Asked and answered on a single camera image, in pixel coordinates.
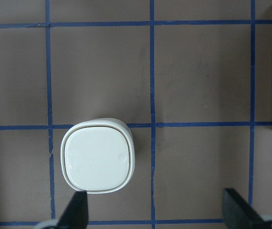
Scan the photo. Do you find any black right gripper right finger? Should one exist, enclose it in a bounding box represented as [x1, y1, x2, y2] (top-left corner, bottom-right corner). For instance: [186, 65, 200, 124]
[222, 188, 272, 229]

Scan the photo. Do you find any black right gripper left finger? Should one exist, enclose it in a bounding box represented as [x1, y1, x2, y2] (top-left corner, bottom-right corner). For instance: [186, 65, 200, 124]
[35, 190, 89, 229]

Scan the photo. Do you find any white trash can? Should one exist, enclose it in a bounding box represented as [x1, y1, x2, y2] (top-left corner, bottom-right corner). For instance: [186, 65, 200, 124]
[60, 118, 136, 194]

